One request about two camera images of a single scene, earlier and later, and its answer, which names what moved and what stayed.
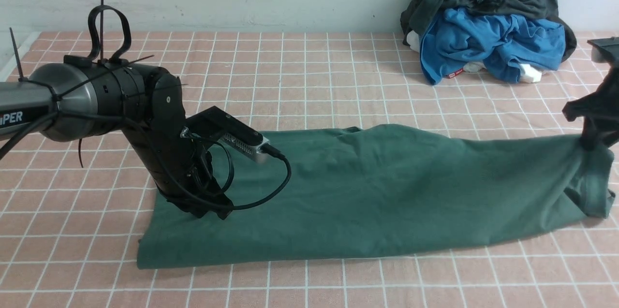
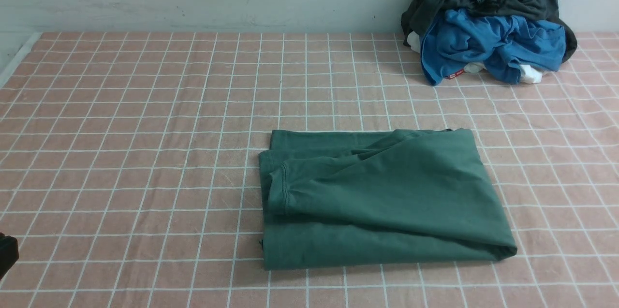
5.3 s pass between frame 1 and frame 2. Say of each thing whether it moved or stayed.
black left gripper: moved
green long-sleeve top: moved
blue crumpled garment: stayed
